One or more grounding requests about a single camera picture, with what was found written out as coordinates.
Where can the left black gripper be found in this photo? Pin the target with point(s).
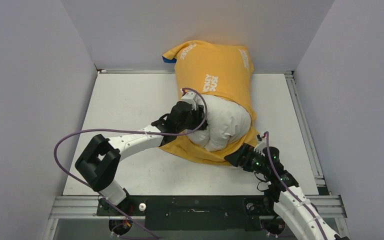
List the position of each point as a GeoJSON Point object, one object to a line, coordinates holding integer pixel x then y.
{"type": "Point", "coordinates": [199, 117]}

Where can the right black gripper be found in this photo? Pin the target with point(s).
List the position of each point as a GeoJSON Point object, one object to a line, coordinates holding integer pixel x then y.
{"type": "Point", "coordinates": [236, 158]}

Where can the white pillow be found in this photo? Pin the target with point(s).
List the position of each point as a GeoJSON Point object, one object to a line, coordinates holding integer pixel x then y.
{"type": "Point", "coordinates": [227, 122]}

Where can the yellow and blue pillowcase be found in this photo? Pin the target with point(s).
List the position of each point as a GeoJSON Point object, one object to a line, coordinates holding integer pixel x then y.
{"type": "Point", "coordinates": [223, 71]}

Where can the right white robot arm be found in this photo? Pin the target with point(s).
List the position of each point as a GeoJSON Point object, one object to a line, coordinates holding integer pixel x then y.
{"type": "Point", "coordinates": [288, 199]}

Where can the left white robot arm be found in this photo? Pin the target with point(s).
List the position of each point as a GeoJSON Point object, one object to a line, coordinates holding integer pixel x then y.
{"type": "Point", "coordinates": [99, 160]}

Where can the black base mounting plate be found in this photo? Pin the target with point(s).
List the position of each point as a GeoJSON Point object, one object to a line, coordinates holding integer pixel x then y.
{"type": "Point", "coordinates": [204, 212]}

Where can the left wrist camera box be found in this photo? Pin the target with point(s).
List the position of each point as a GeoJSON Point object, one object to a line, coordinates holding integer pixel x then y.
{"type": "Point", "coordinates": [190, 97]}

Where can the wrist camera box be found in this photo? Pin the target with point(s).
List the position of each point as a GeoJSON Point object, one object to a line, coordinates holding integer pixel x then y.
{"type": "Point", "coordinates": [190, 97]}
{"type": "Point", "coordinates": [261, 142]}

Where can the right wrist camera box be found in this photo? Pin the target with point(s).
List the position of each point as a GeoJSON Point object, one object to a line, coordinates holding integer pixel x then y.
{"type": "Point", "coordinates": [261, 142]}

